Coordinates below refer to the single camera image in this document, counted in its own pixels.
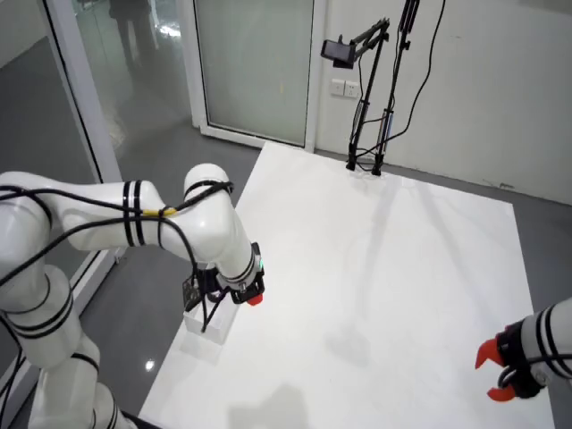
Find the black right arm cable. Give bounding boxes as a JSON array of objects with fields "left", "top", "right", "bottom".
[{"left": 497, "top": 352, "right": 572, "bottom": 391}]

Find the black tall boom stand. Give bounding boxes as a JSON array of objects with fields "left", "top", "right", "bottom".
[{"left": 370, "top": 0, "right": 422, "bottom": 176}]

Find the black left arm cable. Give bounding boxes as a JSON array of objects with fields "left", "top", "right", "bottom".
[{"left": 0, "top": 181, "right": 236, "bottom": 334}]

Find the black hanging wall cable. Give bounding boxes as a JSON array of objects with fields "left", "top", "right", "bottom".
[{"left": 355, "top": 0, "right": 448, "bottom": 162}]

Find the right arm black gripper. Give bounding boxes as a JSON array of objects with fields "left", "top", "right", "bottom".
[{"left": 475, "top": 322, "right": 549, "bottom": 402}]

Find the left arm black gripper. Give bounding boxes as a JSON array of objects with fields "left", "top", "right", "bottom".
[{"left": 219, "top": 274, "right": 267, "bottom": 308}]

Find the black camera boom stand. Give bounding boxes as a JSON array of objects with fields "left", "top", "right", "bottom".
[{"left": 346, "top": 15, "right": 391, "bottom": 172}]

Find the frosted glass door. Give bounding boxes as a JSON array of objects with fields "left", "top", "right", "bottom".
[{"left": 181, "top": 0, "right": 332, "bottom": 151}]

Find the black camera on boom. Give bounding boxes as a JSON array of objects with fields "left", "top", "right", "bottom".
[{"left": 321, "top": 38, "right": 357, "bottom": 69}]

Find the white rectangular bin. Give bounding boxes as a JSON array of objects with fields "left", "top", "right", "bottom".
[{"left": 181, "top": 292, "right": 238, "bottom": 345}]

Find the person behind glass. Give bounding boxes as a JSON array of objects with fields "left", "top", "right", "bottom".
[{"left": 108, "top": 0, "right": 160, "bottom": 72}]

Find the white framed glass partition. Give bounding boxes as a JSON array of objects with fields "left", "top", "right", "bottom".
[{"left": 0, "top": 0, "right": 129, "bottom": 390}]

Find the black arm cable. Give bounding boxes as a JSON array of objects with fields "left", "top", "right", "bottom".
[
  {"left": 497, "top": 352, "right": 572, "bottom": 391},
  {"left": 0, "top": 181, "right": 236, "bottom": 334}
]

